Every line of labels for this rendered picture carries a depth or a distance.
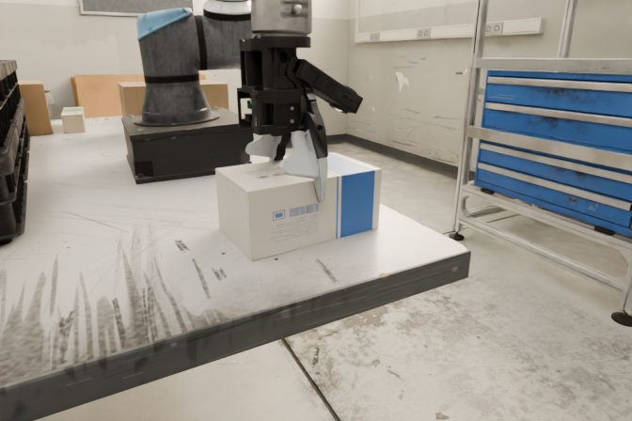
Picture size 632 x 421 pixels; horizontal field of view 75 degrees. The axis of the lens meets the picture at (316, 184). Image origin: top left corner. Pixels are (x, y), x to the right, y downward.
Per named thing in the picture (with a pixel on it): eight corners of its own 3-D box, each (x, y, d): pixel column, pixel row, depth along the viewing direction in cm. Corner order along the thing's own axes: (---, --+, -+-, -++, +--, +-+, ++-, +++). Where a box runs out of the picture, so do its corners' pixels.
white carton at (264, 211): (333, 203, 70) (334, 152, 68) (378, 227, 60) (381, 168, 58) (219, 227, 60) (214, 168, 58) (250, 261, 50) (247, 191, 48)
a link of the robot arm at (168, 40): (143, 73, 95) (134, 10, 90) (203, 70, 99) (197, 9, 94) (141, 77, 84) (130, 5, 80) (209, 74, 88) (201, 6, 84)
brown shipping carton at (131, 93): (213, 124, 152) (210, 80, 147) (230, 133, 133) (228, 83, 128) (124, 131, 138) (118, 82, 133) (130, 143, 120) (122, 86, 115)
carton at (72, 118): (67, 123, 154) (64, 107, 152) (85, 122, 157) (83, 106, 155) (64, 133, 134) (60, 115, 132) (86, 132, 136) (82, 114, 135)
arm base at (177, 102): (210, 111, 103) (205, 70, 100) (213, 121, 90) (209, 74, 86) (145, 116, 99) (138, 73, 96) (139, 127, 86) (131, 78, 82)
